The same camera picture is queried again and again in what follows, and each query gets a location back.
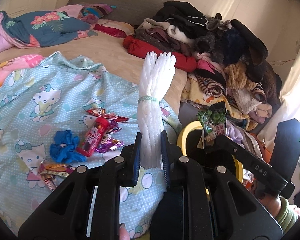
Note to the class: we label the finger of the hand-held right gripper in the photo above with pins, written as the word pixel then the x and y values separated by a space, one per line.
pixel 237 152

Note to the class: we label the navy fuzzy garment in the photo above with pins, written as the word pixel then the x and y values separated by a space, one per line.
pixel 233 45

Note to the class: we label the green snack wrapper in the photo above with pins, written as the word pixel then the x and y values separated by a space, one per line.
pixel 212 120

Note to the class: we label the white sherpa garment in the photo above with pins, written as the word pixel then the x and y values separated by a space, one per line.
pixel 245 100

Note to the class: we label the red folded garment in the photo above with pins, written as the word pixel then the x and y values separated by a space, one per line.
pixel 140 46

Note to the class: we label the grey dotted garment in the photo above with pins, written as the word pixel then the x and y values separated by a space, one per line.
pixel 210 42

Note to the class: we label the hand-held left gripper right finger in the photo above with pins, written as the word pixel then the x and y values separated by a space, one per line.
pixel 165 165

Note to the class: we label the tan fleece garment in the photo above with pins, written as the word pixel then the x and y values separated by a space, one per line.
pixel 240 76

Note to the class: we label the bag of clothes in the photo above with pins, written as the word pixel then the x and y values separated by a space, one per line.
pixel 247 173

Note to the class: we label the red candy tube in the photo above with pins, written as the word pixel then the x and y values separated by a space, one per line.
pixel 93 137

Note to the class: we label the white fleece garment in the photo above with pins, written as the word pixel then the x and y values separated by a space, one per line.
pixel 180 36

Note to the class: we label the grey bed headboard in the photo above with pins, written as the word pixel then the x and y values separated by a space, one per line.
pixel 130 2

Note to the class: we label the tan bed sheet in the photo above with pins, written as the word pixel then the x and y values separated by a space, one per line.
pixel 102 52

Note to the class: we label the lavender fleece garment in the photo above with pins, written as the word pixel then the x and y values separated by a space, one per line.
pixel 235 132

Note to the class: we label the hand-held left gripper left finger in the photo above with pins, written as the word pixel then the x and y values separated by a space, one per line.
pixel 136 167

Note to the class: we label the light blue cartoon bedsheet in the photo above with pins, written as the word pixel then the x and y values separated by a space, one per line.
pixel 65 80

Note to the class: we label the purple foil wrapper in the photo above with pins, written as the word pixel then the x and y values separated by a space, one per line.
pixel 110 143

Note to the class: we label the pink cartoon sheet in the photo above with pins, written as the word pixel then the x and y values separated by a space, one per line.
pixel 15 67

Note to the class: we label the blue floral quilt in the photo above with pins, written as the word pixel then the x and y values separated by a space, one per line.
pixel 47 27

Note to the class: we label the striped pillow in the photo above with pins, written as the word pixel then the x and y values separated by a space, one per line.
pixel 97 10

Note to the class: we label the orange plastic bag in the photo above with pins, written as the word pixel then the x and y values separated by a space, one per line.
pixel 266 152

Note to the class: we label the black padded garment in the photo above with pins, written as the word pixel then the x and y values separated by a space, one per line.
pixel 255 45

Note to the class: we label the cream pillow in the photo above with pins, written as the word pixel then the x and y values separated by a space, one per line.
pixel 120 26

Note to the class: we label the person's left hand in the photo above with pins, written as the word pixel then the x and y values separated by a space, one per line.
pixel 124 233

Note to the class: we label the brown dotted garment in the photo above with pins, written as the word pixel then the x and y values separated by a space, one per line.
pixel 155 37

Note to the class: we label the black trash bin yellow rim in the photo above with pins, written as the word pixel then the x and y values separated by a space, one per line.
pixel 187 129

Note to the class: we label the brown striped knit garment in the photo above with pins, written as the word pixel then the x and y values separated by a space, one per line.
pixel 212 87

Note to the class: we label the red candy wrapper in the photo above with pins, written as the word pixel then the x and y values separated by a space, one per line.
pixel 107 115

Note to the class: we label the yellow cartoon blanket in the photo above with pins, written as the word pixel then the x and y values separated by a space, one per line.
pixel 192 92

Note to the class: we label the orange foil wrapper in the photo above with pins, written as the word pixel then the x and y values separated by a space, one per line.
pixel 55 170

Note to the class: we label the dark red cloth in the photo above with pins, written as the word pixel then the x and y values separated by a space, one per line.
pixel 110 31

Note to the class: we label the beige folded cloth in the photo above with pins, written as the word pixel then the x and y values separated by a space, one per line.
pixel 263 110

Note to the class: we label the beige garment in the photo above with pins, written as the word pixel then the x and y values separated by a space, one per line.
pixel 150 23

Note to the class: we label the brown plush blanket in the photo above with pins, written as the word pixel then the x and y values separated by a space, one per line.
pixel 272 80

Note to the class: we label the pink garment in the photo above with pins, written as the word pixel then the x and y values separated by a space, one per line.
pixel 206 66

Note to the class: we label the brown striped knit cuff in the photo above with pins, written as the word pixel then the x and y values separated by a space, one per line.
pixel 255 88

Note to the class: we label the black jacket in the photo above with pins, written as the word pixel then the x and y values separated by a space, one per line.
pixel 180 15

